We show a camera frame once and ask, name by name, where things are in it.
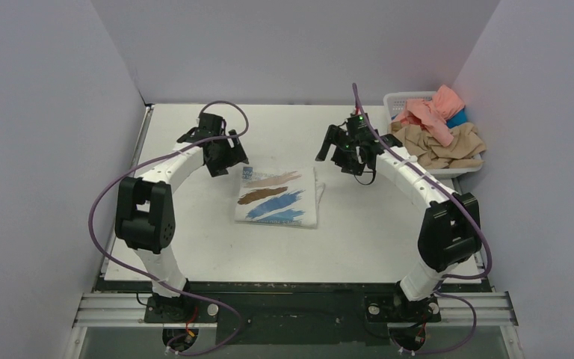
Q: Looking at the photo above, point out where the pink t shirt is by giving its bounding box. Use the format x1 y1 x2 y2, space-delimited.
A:
392 85 465 147

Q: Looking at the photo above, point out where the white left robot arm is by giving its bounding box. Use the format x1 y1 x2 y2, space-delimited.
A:
115 113 248 322

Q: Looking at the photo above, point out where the white printed t shirt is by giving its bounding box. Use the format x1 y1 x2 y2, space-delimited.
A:
234 165 325 228

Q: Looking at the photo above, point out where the blue t shirt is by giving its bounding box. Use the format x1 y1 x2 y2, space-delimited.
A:
446 108 468 129

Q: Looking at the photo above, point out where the beige t shirt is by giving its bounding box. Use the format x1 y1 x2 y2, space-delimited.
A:
389 123 487 170

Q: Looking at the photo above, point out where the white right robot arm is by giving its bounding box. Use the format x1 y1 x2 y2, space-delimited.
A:
315 114 483 321

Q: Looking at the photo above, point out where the white plastic laundry basket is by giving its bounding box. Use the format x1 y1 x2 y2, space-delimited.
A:
383 85 487 179

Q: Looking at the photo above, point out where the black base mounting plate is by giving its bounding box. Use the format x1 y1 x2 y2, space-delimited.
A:
93 280 491 347

